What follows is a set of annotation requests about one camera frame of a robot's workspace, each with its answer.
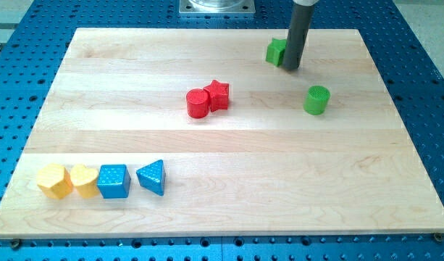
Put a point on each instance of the green star block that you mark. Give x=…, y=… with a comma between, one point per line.
x=275, y=51

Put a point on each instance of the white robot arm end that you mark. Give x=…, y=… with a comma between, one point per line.
x=306, y=3

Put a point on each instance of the red star block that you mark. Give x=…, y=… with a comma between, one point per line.
x=218, y=94

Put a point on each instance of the blue cube block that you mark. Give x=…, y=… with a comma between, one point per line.
x=114, y=181

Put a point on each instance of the red cylinder block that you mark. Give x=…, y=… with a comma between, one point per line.
x=197, y=101

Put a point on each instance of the light wooden board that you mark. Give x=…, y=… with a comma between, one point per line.
x=264, y=166

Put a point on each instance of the blue triangle block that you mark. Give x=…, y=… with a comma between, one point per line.
x=152, y=177

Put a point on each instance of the green cylinder block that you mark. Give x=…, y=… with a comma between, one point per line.
x=316, y=100

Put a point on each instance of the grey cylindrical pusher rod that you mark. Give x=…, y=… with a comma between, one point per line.
x=297, y=33

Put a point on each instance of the yellow heart block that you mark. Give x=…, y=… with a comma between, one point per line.
x=84, y=179

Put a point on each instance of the yellow hexagon block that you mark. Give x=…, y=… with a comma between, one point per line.
x=54, y=181

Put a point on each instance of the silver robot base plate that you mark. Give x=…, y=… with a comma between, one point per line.
x=196, y=7

